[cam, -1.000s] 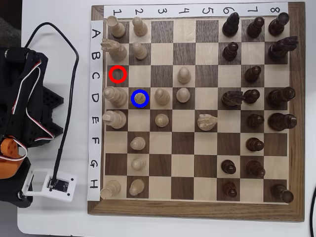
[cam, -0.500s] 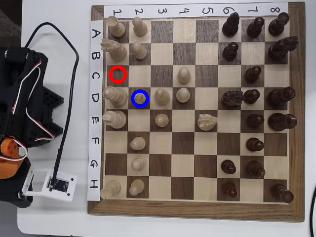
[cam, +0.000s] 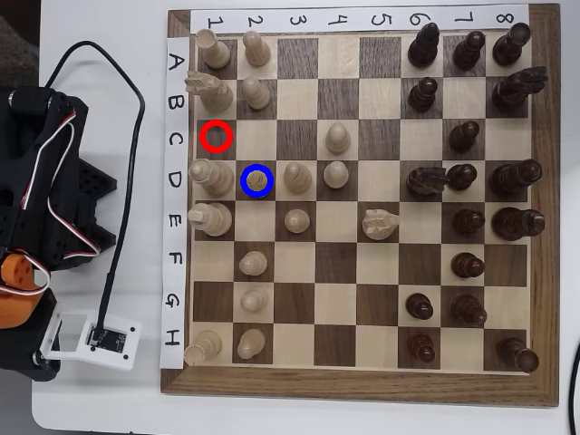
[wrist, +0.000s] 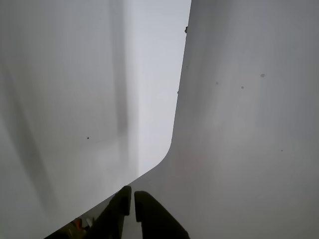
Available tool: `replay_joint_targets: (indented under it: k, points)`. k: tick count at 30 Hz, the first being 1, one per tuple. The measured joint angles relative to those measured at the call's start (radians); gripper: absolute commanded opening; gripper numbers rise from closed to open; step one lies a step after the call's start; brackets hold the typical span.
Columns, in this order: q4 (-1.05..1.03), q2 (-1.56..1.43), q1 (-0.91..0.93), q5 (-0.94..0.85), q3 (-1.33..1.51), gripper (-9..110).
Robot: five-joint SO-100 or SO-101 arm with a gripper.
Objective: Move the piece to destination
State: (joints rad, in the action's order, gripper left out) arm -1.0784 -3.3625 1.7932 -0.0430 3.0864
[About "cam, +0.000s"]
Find dark wooden king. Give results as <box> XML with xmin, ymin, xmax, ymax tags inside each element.
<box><xmin>491</xmin><ymin>207</ymin><xmax>546</xmax><ymax>241</ymax></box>

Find dark wooden bishop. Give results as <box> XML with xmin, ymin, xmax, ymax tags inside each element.
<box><xmin>449</xmin><ymin>293</ymin><xmax>489</xmax><ymax>328</ymax></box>

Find white red servo wires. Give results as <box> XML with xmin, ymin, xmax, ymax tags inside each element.
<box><xmin>0</xmin><ymin>111</ymin><xmax>101</xmax><ymax>295</ymax></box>

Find light wooden bishop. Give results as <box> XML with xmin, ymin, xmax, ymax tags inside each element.
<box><xmin>244</xmin><ymin>166</ymin><xmax>273</xmax><ymax>195</ymax></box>
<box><xmin>283</xmin><ymin>161</ymin><xmax>314</xmax><ymax>195</ymax></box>

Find black pawn A6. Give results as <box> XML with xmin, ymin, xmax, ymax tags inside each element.
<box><xmin>407</xmin><ymin>22</ymin><xmax>441</xmax><ymax>68</ymax></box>

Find dark wooden queen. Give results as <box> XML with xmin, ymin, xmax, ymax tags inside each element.
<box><xmin>491</xmin><ymin>159</ymin><xmax>544</xmax><ymax>198</ymax></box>

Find dark wooden pawn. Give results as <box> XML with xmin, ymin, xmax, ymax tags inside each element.
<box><xmin>410</xmin><ymin>333</ymin><xmax>438</xmax><ymax>363</ymax></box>
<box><xmin>450</xmin><ymin>252</ymin><xmax>486</xmax><ymax>279</ymax></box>
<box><xmin>405</xmin><ymin>293</ymin><xmax>435</xmax><ymax>321</ymax></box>
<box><xmin>408</xmin><ymin>76</ymin><xmax>440</xmax><ymax>113</ymax></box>
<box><xmin>452</xmin><ymin>208</ymin><xmax>487</xmax><ymax>236</ymax></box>
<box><xmin>451</xmin><ymin>30</ymin><xmax>487</xmax><ymax>72</ymax></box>
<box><xmin>446</xmin><ymin>162</ymin><xmax>479</xmax><ymax>191</ymax></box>
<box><xmin>448</xmin><ymin>121</ymin><xmax>481</xmax><ymax>154</ymax></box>

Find light wooden knight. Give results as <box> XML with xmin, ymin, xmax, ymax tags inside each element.
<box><xmin>183</xmin><ymin>70</ymin><xmax>235</xmax><ymax>113</ymax></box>
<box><xmin>361</xmin><ymin>208</ymin><xmax>402</xmax><ymax>241</ymax></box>

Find light wooden queen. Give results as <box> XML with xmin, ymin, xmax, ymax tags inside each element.
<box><xmin>188</xmin><ymin>159</ymin><xmax>236</xmax><ymax>198</ymax></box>

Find thin black cable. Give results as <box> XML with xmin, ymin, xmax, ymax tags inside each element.
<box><xmin>568</xmin><ymin>342</ymin><xmax>580</xmax><ymax>435</ymax></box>

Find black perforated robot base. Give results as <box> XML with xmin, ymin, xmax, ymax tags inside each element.
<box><xmin>67</xmin><ymin>156</ymin><xmax>118</xmax><ymax>268</ymax></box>

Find light wooden pawn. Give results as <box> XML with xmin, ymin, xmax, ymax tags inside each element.
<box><xmin>284</xmin><ymin>208</ymin><xmax>312</xmax><ymax>235</ymax></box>
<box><xmin>242</xmin><ymin>30</ymin><xmax>272</xmax><ymax>68</ymax></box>
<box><xmin>236</xmin><ymin>328</ymin><xmax>267</xmax><ymax>362</ymax></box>
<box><xmin>239</xmin><ymin>76</ymin><xmax>272</xmax><ymax>111</ymax></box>
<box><xmin>325</xmin><ymin>121</ymin><xmax>352</xmax><ymax>154</ymax></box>
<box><xmin>239</xmin><ymin>287</ymin><xmax>271</xmax><ymax>314</ymax></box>
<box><xmin>323</xmin><ymin>160</ymin><xmax>350</xmax><ymax>189</ymax></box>
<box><xmin>238</xmin><ymin>250</ymin><xmax>269</xmax><ymax>276</ymax></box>

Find white paper number strip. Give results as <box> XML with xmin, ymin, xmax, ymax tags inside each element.
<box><xmin>189</xmin><ymin>4</ymin><xmax>531</xmax><ymax>35</ymax></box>

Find dark wooden rook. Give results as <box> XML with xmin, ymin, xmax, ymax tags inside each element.
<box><xmin>492</xmin><ymin>21</ymin><xmax>532</xmax><ymax>68</ymax></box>
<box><xmin>496</xmin><ymin>337</ymin><xmax>541</xmax><ymax>374</ymax></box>

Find light wooden king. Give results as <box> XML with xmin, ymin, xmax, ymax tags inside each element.
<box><xmin>187</xmin><ymin>202</ymin><xmax>234</xmax><ymax>237</ymax></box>

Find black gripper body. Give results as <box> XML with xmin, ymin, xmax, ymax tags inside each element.
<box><xmin>0</xmin><ymin>289</ymin><xmax>61</xmax><ymax>382</ymax></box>

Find dark wooden knight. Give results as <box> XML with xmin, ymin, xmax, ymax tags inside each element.
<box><xmin>406</xmin><ymin>166</ymin><xmax>450</xmax><ymax>198</ymax></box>
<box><xmin>491</xmin><ymin>65</ymin><xmax>549</xmax><ymax>114</ymax></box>

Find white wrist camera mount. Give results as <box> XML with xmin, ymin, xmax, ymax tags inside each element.
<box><xmin>39</xmin><ymin>309</ymin><xmax>142</xmax><ymax>372</ymax></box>

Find light wooden rook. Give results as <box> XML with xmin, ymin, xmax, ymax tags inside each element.
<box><xmin>193</xmin><ymin>28</ymin><xmax>232</xmax><ymax>71</ymax></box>
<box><xmin>183</xmin><ymin>329</ymin><xmax>223</xmax><ymax>366</ymax></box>

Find wooden chessboard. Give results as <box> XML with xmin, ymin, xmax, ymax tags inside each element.
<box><xmin>159</xmin><ymin>3</ymin><xmax>562</xmax><ymax>409</ymax></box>

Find white paper letter strip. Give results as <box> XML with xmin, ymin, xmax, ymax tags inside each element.
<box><xmin>159</xmin><ymin>35</ymin><xmax>190</xmax><ymax>369</ymax></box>

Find black camera cable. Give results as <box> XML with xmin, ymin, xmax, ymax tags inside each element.
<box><xmin>44</xmin><ymin>40</ymin><xmax>147</xmax><ymax>348</ymax></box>

